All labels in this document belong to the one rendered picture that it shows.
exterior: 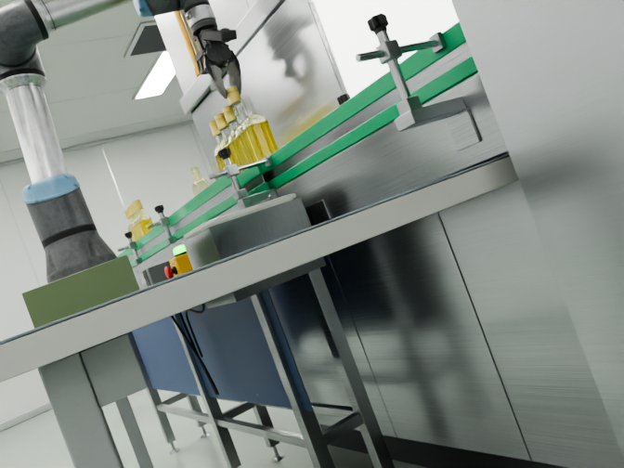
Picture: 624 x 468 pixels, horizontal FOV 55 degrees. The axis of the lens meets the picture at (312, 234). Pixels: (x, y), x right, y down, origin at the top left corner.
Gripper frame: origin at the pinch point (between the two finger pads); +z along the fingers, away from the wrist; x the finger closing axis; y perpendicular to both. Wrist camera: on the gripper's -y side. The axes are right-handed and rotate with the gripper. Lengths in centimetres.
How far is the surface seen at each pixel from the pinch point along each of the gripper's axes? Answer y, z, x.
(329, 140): -39.6, 26.9, 3.8
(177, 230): 41, 28, 14
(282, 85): -6.0, 3.1, -12.0
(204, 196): 10.7, 23.7, 13.6
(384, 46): -78, 23, 16
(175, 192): 582, -71, -188
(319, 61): -25.4, 5.0, -12.0
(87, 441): -78, 56, 71
